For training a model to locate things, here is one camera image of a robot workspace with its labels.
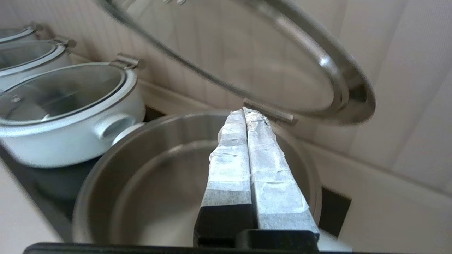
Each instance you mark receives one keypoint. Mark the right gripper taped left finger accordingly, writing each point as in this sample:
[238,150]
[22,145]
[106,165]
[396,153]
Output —
[229,169]

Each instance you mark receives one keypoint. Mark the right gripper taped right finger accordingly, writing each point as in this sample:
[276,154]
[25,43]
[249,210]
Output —
[275,183]

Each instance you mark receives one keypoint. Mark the glass lid with white rim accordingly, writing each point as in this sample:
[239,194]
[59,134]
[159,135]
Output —
[21,58]
[339,70]
[53,95]
[10,32]

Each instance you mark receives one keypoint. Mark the white pot with steel insert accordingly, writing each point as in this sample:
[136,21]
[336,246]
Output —
[141,183]

